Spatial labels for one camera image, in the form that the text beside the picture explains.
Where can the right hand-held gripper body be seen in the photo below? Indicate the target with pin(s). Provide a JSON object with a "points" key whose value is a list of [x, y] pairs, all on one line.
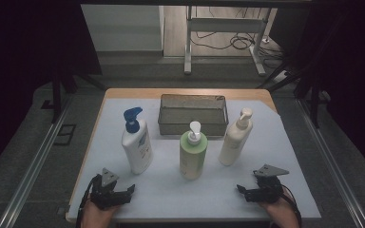
{"points": [[269, 190]]}

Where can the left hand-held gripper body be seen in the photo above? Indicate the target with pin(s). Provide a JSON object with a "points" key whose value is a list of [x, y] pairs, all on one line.
{"points": [[105, 194]]}

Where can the white bottle with blue pump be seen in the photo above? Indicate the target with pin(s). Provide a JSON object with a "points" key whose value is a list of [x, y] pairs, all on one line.
{"points": [[138, 148]]}

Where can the cream pump bottle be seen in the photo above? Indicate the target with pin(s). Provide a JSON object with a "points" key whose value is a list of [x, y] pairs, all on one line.
{"points": [[234, 142]]}

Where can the green bottle with white pump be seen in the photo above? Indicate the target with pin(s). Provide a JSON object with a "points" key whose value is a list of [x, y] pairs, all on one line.
{"points": [[192, 158]]}

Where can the grey metal mesh basket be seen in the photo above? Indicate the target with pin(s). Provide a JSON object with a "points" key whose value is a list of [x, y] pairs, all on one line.
{"points": [[192, 110]]}

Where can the person's left hand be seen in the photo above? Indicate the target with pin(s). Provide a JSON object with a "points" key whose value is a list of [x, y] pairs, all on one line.
{"points": [[96, 218]]}

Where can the person's right hand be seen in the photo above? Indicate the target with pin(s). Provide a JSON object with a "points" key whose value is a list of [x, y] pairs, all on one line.
{"points": [[282, 215]]}

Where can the white table mat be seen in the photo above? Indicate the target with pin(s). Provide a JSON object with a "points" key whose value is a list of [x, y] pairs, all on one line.
{"points": [[171, 196]]}

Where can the black stand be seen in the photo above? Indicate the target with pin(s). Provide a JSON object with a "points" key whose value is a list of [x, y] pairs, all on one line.
{"points": [[313, 101], [56, 95]]}

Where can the white power strip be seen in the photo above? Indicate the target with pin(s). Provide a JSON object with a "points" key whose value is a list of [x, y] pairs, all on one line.
{"points": [[281, 76]]}

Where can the aluminium floor rail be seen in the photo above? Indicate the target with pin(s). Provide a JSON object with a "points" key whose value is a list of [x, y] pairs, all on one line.
{"points": [[332, 167], [31, 167]]}

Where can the white wall panel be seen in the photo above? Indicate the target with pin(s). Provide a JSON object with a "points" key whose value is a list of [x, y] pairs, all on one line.
{"points": [[123, 28]]}

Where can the white desk frame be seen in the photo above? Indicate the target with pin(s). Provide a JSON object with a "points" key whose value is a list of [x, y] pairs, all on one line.
{"points": [[225, 24]]}

